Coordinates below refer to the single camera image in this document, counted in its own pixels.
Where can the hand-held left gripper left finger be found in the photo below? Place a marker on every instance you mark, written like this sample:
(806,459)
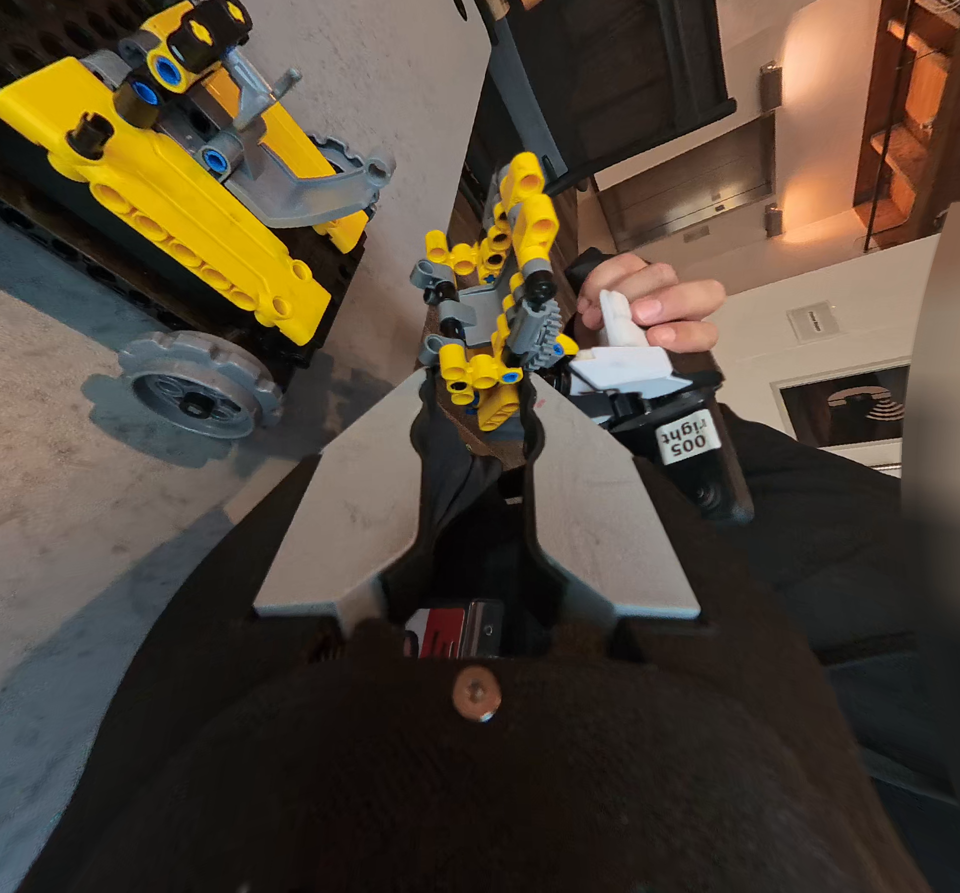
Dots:
(344,501)

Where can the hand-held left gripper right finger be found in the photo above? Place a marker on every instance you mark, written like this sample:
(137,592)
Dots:
(608,519)

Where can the yellow grey toy brick assembly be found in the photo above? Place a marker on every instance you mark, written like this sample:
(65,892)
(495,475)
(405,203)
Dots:
(482,374)

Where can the yellow black toy brick vehicle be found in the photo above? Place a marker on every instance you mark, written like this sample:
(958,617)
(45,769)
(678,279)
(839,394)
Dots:
(190,183)

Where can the person's right forearm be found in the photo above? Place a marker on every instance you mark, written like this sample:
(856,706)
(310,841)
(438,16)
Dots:
(808,534)

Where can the person's right hand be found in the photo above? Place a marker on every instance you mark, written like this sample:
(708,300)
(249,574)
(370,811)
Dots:
(669,293)

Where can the red white card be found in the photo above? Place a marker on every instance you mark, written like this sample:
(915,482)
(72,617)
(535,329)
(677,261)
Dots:
(442,625)

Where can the framed wall picture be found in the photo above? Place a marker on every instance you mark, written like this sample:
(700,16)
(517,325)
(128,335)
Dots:
(846,404)

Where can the white wall sign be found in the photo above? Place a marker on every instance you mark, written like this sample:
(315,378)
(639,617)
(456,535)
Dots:
(810,320)

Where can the wall lamp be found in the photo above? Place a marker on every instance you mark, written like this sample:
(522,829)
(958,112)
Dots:
(769,88)
(773,219)

